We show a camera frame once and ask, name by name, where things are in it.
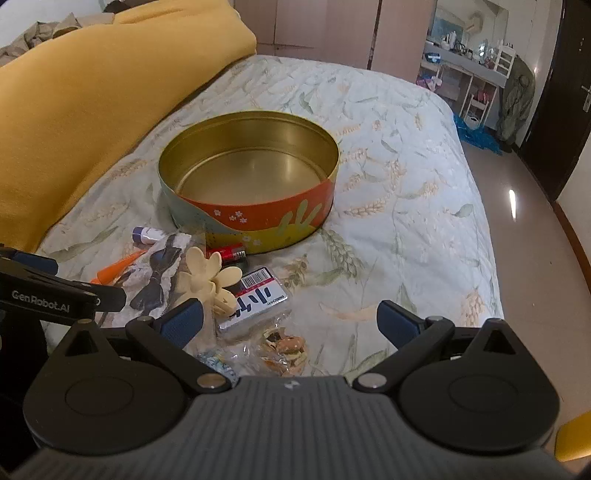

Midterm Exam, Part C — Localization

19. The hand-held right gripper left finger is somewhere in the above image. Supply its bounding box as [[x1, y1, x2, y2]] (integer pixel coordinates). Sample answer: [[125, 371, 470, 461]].
[[48, 298, 234, 395]]

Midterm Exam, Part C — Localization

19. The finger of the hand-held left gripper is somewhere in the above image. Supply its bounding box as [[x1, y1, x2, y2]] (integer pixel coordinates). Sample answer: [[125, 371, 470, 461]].
[[93, 284, 127, 313], [0, 247, 60, 276]]

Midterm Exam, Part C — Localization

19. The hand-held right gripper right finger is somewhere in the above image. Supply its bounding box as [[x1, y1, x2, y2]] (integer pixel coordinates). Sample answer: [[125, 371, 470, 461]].
[[352, 299, 532, 394]]

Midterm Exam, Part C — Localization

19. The orange packet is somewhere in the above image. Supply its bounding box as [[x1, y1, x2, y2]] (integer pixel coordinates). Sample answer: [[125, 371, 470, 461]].
[[90, 249, 145, 286]]

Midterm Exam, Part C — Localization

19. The cream flower hair claw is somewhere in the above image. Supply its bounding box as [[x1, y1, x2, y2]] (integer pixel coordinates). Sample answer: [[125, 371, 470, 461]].
[[177, 247, 245, 319]]

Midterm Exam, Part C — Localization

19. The clear bag with blue trinket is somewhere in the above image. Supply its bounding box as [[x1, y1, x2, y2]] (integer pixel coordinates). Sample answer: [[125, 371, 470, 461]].
[[194, 348, 239, 386]]

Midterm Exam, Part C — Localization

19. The black bow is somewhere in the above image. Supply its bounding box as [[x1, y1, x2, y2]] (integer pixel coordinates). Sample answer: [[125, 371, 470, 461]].
[[122, 233, 192, 312]]

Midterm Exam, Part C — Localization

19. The small tube with purple cap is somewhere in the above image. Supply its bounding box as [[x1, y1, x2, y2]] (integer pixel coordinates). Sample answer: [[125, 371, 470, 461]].
[[131, 225, 168, 244]]

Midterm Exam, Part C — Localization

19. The white pack with black print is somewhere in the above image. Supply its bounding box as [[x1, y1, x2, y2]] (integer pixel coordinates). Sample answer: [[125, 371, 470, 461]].
[[216, 267, 293, 334]]

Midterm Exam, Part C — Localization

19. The red lip gloss tube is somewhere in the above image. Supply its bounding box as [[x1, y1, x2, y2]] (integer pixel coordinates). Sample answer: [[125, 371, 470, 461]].
[[206, 244, 249, 265]]

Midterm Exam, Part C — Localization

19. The clear bag of stickers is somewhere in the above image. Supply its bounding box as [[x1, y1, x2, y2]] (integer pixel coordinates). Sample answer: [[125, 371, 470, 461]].
[[231, 323, 315, 376]]

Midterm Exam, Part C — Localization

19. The round printed metal tin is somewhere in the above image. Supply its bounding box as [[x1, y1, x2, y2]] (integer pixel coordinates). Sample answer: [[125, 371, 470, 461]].
[[158, 111, 340, 254]]

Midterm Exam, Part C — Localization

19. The yellow blanket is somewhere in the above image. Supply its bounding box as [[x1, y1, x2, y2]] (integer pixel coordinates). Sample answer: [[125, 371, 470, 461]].
[[0, 0, 258, 254]]

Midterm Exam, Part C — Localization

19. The blue plastic bag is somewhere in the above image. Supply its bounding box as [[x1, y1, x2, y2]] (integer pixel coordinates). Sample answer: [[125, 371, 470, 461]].
[[452, 113, 502, 156]]

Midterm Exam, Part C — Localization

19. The yellow plastic object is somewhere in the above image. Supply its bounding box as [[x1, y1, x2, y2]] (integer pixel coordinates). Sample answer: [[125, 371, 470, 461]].
[[554, 408, 591, 462]]

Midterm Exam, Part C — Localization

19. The beige crumpled cloth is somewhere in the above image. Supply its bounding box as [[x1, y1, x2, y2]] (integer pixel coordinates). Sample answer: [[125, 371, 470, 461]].
[[0, 13, 116, 61]]

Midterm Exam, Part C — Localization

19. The white storage shelf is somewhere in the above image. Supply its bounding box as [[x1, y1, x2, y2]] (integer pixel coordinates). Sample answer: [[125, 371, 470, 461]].
[[462, 76, 498, 131]]

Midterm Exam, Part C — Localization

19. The dark wooden door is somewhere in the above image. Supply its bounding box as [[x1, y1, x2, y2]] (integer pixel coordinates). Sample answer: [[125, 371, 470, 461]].
[[519, 0, 591, 201]]

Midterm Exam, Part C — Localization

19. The green jacket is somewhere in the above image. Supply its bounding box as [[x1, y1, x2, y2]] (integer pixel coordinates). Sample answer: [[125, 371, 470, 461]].
[[496, 54, 536, 153]]

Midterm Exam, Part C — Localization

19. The cluttered grey dressing desk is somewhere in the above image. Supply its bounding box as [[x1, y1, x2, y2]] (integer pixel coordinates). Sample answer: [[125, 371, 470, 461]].
[[418, 39, 511, 130]]

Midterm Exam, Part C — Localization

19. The white chair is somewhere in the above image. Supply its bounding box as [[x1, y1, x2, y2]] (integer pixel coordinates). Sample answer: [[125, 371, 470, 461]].
[[494, 46, 516, 77]]

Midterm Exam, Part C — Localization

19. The beige wardrobe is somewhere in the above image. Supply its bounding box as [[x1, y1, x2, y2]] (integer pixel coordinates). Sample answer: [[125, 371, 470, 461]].
[[233, 0, 437, 84]]

